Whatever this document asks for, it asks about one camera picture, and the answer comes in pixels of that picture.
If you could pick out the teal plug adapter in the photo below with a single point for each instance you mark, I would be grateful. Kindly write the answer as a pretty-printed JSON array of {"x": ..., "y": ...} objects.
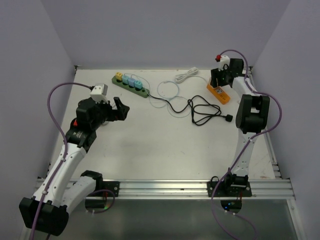
[
  {"x": 138, "y": 84},
  {"x": 125, "y": 79}
]

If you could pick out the yellow plug adapter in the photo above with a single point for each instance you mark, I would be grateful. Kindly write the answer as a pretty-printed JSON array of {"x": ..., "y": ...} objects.
[{"x": 119, "y": 76}]

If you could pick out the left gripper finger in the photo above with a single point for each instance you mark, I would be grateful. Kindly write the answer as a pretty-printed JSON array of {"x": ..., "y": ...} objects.
[
  {"x": 121, "y": 111},
  {"x": 108, "y": 113}
]

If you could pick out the green power strip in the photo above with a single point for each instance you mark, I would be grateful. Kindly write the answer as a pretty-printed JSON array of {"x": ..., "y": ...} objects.
[{"x": 144, "y": 93}]

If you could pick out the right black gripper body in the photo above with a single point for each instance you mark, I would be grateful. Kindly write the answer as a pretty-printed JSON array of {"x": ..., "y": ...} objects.
[{"x": 227, "y": 71}]

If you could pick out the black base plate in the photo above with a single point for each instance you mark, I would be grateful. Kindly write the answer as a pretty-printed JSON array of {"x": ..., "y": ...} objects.
[
  {"x": 226, "y": 192},
  {"x": 113, "y": 186}
]

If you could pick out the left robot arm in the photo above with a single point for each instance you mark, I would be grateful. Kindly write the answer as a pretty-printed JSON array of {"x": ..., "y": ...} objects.
[{"x": 50, "y": 207}]

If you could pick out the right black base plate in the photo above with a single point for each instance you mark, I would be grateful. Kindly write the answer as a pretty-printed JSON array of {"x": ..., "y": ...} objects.
[{"x": 226, "y": 192}]

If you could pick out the aluminium frame rail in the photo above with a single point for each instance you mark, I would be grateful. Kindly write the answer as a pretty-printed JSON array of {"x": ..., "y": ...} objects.
[{"x": 265, "y": 189}]

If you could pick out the light blue plug adapter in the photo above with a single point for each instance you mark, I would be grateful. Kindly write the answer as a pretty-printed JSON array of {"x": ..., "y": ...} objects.
[{"x": 131, "y": 82}]

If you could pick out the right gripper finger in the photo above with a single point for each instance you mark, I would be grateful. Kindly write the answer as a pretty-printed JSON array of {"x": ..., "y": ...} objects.
[
  {"x": 220, "y": 78},
  {"x": 213, "y": 80}
]

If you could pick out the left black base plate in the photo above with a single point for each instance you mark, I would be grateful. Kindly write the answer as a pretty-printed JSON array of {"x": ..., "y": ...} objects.
[{"x": 113, "y": 186}]

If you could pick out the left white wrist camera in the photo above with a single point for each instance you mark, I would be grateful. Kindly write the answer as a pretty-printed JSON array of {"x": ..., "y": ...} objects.
[{"x": 99, "y": 93}]

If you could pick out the orange power strip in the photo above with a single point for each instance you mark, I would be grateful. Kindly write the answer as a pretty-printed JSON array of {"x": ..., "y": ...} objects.
[{"x": 219, "y": 94}]

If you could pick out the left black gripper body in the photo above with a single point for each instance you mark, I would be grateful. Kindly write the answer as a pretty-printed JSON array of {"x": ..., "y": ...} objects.
[{"x": 102, "y": 116}]

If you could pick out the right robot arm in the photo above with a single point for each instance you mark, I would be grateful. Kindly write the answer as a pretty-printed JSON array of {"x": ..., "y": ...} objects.
[{"x": 251, "y": 119}]

